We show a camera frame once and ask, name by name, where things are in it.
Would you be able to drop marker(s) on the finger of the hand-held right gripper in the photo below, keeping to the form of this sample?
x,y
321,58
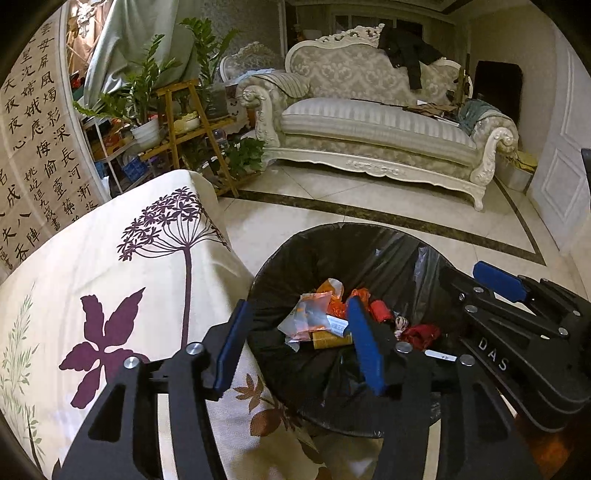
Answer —
x,y
501,281
461,295

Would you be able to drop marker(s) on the teal blanket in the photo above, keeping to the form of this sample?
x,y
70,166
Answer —
x,y
480,113

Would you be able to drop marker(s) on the checkered cloth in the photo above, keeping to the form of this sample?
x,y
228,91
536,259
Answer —
x,y
400,323

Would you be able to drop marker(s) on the dark red cloth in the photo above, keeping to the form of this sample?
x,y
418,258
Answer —
x,y
422,334

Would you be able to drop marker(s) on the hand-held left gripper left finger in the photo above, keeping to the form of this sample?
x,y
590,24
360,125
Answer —
x,y
233,344

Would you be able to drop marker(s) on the ornate white armchair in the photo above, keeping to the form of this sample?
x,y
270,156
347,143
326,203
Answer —
x,y
249,55

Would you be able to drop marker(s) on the ornate white sofa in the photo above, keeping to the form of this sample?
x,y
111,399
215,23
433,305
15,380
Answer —
x,y
369,124

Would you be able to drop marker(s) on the small yellow pot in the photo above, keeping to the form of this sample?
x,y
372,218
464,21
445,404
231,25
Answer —
x,y
187,123

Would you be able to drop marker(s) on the blue plastic crate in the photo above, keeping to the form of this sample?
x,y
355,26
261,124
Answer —
x,y
131,168

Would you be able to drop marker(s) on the tall plant in dark pot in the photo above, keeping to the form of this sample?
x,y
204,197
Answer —
x,y
217,104

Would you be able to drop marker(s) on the red label bottle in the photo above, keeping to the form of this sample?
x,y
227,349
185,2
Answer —
x,y
382,311

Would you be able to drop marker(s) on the plant in white pot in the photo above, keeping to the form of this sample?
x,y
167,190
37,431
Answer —
x,y
147,134

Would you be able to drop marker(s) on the calligraphy paper sheet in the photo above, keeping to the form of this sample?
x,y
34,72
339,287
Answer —
x,y
18,230
46,115

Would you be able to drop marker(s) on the scattered papers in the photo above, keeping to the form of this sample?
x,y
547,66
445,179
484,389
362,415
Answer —
x,y
434,110

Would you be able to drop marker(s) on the orange plastic bag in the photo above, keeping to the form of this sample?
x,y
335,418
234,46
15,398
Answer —
x,y
361,294
330,288

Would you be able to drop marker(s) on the grey box with yellow cloth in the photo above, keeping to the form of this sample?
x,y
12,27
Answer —
x,y
515,175

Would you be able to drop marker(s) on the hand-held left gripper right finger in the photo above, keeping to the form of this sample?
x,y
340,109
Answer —
x,y
364,346

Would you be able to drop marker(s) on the white metal shelf rack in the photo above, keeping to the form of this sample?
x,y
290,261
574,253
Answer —
x,y
111,175

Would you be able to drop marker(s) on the floral tablecloth table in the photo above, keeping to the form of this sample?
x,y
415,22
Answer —
x,y
138,277

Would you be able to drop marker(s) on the clear plastic wrapper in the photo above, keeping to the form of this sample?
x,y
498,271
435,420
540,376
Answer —
x,y
304,318

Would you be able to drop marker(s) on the wooden plant stand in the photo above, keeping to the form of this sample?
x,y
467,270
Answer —
x,y
168,115

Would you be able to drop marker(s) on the black-lined trash bin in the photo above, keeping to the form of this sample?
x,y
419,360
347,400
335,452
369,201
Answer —
x,y
369,258

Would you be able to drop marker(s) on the white door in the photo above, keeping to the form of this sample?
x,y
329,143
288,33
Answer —
x,y
563,175

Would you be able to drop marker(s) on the small leafy green plant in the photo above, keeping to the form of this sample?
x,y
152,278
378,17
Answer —
x,y
244,157

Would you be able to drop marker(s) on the black jacket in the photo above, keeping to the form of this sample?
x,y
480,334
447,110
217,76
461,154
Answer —
x,y
406,50

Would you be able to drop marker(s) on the grey green curtain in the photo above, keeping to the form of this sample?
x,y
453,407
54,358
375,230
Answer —
x,y
120,41

